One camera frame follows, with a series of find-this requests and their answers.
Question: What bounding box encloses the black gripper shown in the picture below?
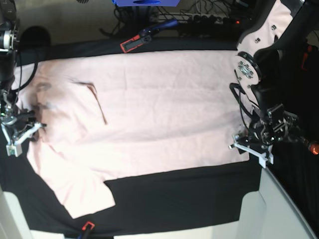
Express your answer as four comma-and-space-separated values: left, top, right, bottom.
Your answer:
235, 126, 279, 149
4, 111, 39, 131

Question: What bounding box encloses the pink T-shirt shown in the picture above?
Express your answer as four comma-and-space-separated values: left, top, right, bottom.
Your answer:
17, 51, 248, 219

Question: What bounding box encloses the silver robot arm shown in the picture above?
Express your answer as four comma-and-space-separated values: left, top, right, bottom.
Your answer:
230, 0, 319, 152

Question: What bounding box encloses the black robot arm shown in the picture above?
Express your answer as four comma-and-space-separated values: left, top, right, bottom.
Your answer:
0, 0, 46, 145

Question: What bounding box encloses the clear glass bottle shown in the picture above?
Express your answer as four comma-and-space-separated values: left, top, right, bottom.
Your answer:
289, 129, 319, 155

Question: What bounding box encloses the black table cloth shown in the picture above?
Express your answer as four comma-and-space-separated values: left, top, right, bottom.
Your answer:
0, 37, 319, 238

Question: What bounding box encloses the black round stool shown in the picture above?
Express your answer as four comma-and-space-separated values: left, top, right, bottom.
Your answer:
20, 26, 51, 47

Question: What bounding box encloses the red and black clamp tool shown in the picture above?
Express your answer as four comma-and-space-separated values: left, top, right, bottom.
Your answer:
301, 44, 312, 71

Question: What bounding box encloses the red clamp at table front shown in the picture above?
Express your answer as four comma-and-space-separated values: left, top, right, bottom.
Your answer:
77, 221, 95, 239

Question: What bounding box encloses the red and blue clamp tool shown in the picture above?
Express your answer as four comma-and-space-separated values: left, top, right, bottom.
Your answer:
120, 18, 178, 53

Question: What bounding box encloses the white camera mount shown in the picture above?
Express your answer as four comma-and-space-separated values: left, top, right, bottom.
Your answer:
1, 121, 47, 157
229, 134, 274, 168

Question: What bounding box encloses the blue plastic mount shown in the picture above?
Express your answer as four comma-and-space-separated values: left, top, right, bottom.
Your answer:
112, 0, 180, 7

